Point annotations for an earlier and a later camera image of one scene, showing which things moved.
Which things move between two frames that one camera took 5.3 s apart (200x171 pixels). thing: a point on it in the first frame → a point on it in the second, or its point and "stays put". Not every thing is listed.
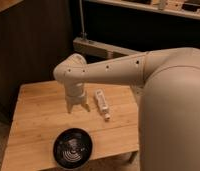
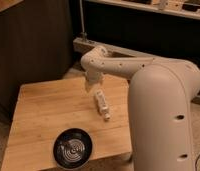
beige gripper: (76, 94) → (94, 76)
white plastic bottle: (103, 103) stays put
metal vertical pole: (83, 33) stays put
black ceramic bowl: (72, 148) stays put
